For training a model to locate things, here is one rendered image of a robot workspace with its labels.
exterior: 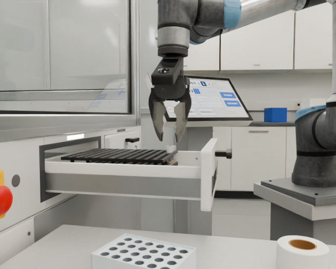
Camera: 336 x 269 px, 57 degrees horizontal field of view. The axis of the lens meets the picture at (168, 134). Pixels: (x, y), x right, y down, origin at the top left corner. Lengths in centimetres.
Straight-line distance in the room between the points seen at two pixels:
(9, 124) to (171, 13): 40
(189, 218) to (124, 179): 108
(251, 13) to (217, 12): 20
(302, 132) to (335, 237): 30
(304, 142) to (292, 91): 355
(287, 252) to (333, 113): 49
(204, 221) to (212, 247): 114
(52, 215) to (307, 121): 73
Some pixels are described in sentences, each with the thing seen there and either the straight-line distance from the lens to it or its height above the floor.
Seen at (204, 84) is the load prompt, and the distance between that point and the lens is 169.
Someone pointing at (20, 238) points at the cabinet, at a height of 77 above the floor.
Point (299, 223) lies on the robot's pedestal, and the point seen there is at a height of 68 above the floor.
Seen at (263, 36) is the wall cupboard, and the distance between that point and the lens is 417.
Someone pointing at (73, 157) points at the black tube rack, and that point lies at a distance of 68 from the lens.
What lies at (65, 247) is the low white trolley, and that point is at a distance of 60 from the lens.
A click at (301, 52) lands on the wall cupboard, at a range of 425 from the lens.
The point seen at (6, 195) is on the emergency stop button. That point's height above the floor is 88.
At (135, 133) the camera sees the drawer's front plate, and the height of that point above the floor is 92.
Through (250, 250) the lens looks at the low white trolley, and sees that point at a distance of 58.
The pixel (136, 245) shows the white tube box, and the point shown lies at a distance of 49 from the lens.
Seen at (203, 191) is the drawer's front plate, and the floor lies 85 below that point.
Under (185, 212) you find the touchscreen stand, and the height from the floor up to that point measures 49.
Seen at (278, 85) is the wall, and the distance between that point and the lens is 450.
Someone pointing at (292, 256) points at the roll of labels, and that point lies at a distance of 49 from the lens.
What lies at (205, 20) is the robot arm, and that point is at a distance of 76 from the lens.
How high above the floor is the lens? 99
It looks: 4 degrees down
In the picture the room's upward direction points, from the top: straight up
